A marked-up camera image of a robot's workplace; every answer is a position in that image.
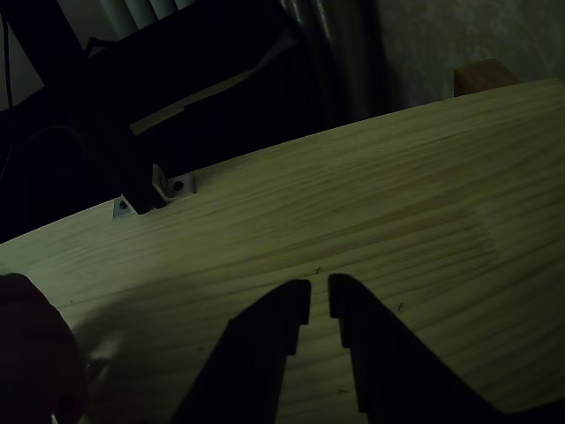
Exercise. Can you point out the person's hand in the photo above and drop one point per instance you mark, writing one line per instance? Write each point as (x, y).
(31, 353)

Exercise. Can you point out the brown wooden furniture piece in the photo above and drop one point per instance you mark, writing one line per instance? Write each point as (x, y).
(483, 79)

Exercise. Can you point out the white radiator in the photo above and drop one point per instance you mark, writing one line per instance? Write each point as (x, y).
(141, 13)

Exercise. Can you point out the silver metal corner bracket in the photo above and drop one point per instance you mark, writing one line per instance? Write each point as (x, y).
(120, 209)
(178, 187)

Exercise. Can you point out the dark camera stand post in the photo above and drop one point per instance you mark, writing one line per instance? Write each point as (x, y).
(142, 194)

